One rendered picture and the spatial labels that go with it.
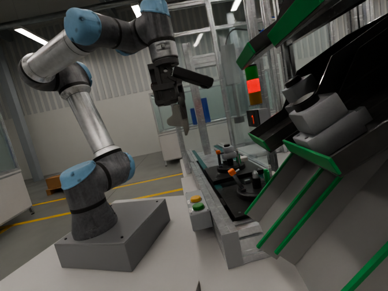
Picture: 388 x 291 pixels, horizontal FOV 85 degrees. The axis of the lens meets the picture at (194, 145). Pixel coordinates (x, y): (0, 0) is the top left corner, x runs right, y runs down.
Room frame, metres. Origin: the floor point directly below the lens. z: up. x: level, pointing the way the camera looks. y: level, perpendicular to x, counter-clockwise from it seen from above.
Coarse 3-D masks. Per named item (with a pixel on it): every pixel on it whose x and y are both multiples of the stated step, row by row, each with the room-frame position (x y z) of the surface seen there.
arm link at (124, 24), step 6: (120, 24) 0.59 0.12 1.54; (126, 24) 0.61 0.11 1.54; (132, 24) 0.62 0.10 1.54; (126, 30) 0.60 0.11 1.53; (132, 30) 0.62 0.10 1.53; (126, 36) 0.60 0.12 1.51; (132, 36) 0.62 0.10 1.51; (138, 36) 0.62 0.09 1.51; (126, 42) 0.61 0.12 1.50; (132, 42) 0.63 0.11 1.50; (138, 42) 0.63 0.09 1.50; (114, 48) 0.61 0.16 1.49; (120, 48) 0.62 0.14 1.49; (126, 48) 0.63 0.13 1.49; (132, 48) 0.65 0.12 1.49; (138, 48) 0.66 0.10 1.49; (126, 54) 0.69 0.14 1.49
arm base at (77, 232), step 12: (96, 204) 0.68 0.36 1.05; (108, 204) 0.73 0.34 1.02; (72, 216) 0.67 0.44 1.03; (84, 216) 0.66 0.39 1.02; (96, 216) 0.67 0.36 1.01; (108, 216) 0.69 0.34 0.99; (72, 228) 0.66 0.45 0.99; (84, 228) 0.64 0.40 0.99; (96, 228) 0.65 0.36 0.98; (108, 228) 0.67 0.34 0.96
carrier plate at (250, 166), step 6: (246, 162) 1.07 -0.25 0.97; (210, 168) 1.11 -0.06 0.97; (216, 168) 1.08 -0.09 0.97; (246, 168) 0.98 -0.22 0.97; (252, 168) 0.96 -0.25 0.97; (258, 168) 0.94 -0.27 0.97; (210, 174) 0.99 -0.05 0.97; (222, 174) 0.96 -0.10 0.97; (228, 174) 0.94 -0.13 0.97; (240, 174) 0.90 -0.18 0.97; (246, 174) 0.91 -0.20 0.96; (258, 174) 0.91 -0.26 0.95; (216, 180) 0.90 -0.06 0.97; (222, 180) 0.90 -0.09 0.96; (228, 180) 0.90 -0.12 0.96
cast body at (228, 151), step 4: (224, 144) 1.03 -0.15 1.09; (228, 144) 1.01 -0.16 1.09; (224, 148) 1.00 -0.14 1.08; (228, 148) 1.00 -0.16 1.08; (232, 148) 1.00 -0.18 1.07; (224, 152) 1.01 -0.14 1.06; (228, 152) 1.00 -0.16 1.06; (232, 152) 1.00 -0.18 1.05; (236, 152) 1.02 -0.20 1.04; (224, 156) 1.00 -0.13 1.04; (228, 156) 1.00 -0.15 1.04; (232, 156) 1.00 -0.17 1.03; (224, 160) 1.00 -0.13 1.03
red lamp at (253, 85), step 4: (248, 80) 0.87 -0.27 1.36; (252, 80) 0.86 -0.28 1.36; (256, 80) 0.86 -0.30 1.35; (248, 84) 0.87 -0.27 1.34; (252, 84) 0.86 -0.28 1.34; (256, 84) 0.86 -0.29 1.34; (248, 88) 0.88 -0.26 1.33; (252, 88) 0.86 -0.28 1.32; (256, 88) 0.86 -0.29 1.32; (248, 92) 0.88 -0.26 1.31
